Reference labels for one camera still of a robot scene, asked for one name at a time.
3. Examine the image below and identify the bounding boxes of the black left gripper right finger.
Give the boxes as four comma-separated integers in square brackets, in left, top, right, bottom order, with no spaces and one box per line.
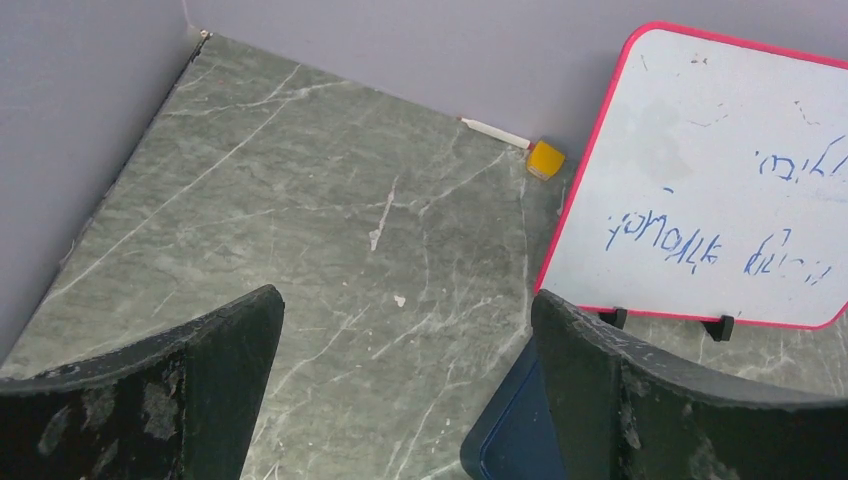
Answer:
[531,290,847,479]

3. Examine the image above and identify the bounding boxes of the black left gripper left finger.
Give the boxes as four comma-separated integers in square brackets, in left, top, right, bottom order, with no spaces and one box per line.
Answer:
[1,285,285,479]

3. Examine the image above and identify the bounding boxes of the dark blue square tray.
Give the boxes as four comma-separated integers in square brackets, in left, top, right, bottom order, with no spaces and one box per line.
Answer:
[460,338,567,480]

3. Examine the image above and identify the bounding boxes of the pink-framed whiteboard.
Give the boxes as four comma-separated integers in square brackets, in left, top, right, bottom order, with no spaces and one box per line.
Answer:
[536,22,847,330]

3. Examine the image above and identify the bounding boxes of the yellow cube block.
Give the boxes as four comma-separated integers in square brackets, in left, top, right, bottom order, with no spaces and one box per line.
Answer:
[526,140,566,181]

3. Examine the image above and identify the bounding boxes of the white marker pen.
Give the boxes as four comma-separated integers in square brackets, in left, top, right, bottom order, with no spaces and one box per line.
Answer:
[459,117,532,150]

